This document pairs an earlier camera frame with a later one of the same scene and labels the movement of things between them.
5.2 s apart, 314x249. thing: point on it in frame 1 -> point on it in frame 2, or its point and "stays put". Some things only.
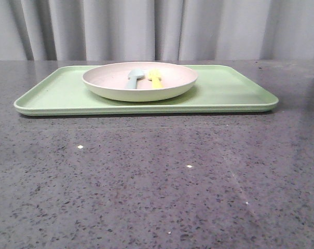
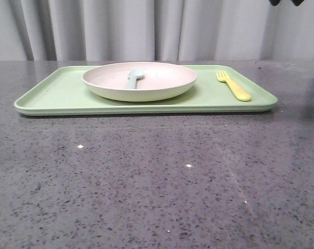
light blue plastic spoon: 133,75 stays put
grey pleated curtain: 149,30 stays put
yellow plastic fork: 155,75 -> 222,77
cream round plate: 109,80 stays put
